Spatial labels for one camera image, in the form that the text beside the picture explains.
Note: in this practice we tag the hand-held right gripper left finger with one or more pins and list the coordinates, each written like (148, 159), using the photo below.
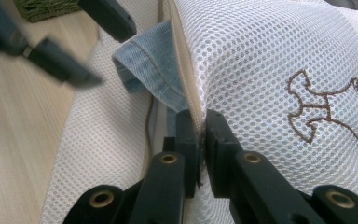
(183, 149)

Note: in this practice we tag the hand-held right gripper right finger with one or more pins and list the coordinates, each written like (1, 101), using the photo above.
(222, 149)

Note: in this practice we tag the green woven basket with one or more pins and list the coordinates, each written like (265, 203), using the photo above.
(43, 7)

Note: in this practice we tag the blue denim jeans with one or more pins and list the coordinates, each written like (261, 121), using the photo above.
(152, 62)

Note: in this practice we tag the white mesh laundry bag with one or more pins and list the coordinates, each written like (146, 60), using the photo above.
(261, 62)

